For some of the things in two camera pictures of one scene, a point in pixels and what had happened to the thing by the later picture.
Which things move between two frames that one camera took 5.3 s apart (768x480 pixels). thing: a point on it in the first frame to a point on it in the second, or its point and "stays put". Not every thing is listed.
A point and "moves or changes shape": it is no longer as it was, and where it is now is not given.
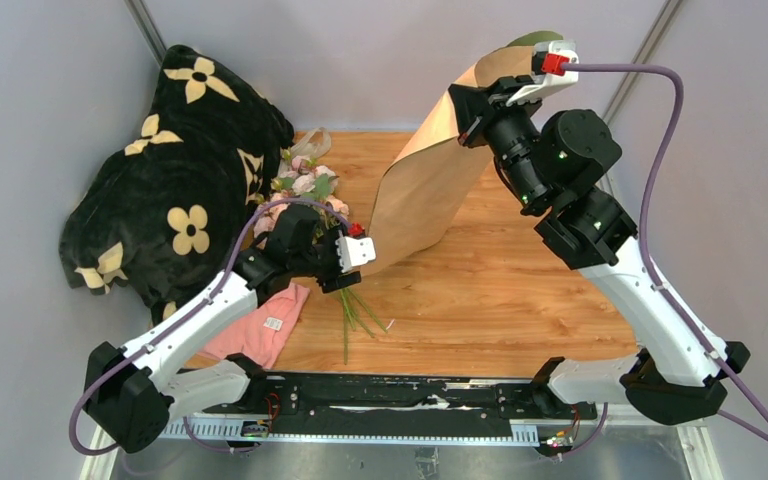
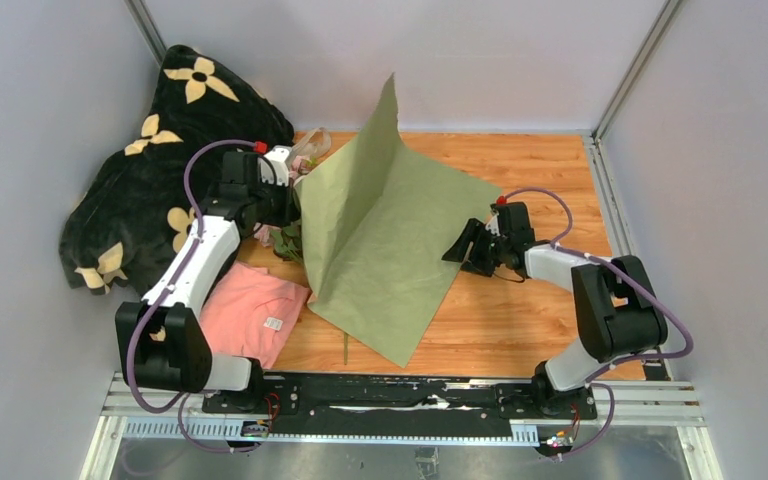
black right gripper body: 474,133 to 497,245
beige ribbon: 312,145 stays put
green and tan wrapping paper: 432,178 to 391,237
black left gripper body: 323,262 to 273,203
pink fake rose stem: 350,304 moves or changes shape
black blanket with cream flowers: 167,218 stays put
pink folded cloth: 262,335 stays put
